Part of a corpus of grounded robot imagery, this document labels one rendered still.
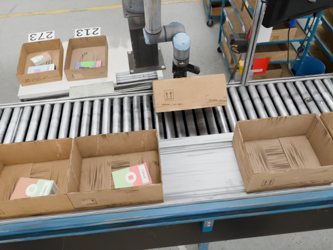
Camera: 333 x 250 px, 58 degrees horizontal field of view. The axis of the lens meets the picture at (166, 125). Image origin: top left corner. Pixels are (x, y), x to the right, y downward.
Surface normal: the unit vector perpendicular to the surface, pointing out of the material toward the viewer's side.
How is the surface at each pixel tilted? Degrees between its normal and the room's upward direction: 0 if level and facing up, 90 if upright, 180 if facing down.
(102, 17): 0
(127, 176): 0
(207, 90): 43
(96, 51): 1
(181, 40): 11
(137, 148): 89
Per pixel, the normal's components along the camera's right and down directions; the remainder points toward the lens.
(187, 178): -0.04, -0.65
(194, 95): 0.05, 0.05
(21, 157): 0.11, 0.75
